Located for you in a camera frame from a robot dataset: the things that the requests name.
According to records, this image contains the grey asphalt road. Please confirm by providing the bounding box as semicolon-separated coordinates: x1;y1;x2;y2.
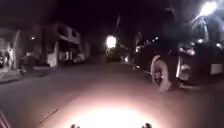
0;61;224;128

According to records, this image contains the pale two-storey building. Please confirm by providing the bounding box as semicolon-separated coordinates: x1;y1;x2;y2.
44;22;85;68

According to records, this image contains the dark vehicle with pale wheel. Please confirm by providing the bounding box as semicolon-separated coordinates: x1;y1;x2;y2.
133;39;224;93

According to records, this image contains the pale pavement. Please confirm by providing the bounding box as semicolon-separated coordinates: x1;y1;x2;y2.
0;63;59;84

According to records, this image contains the bright street lamp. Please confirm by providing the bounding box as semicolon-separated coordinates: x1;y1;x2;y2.
191;0;219;42

